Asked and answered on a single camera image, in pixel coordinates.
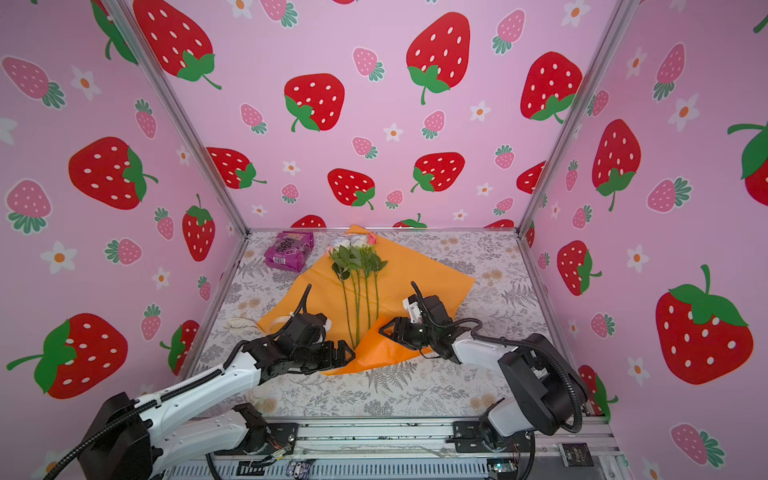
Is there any orange wrapping paper sheet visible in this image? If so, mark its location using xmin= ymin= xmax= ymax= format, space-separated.
xmin=258 ymin=234 xmax=474 ymax=376

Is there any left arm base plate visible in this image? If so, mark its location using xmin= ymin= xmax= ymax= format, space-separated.
xmin=214 ymin=423 xmax=299 ymax=457

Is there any aluminium frame rail base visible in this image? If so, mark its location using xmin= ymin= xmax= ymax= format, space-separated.
xmin=158 ymin=417 xmax=632 ymax=479

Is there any white fake rose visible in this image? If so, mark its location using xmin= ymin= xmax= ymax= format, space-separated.
xmin=328 ymin=236 xmax=355 ymax=347

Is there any pink fake rose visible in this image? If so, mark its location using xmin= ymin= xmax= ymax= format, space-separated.
xmin=362 ymin=233 xmax=387 ymax=325

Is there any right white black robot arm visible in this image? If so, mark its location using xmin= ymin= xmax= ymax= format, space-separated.
xmin=378 ymin=294 xmax=589 ymax=451

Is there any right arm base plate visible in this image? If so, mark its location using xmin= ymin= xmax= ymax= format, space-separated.
xmin=445 ymin=420 xmax=535 ymax=453

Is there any white printed ribbon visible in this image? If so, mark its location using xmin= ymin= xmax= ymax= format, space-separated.
xmin=225 ymin=317 xmax=287 ymax=335

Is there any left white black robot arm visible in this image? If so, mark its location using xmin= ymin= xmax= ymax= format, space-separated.
xmin=46 ymin=312 xmax=355 ymax=479

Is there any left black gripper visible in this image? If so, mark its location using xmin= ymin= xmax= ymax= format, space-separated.
xmin=295 ymin=337 xmax=359 ymax=372

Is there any purple snack packet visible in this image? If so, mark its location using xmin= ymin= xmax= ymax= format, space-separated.
xmin=264 ymin=231 xmax=314 ymax=273

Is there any pale fake flower stem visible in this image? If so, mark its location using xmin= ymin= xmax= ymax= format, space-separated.
xmin=344 ymin=234 xmax=362 ymax=346

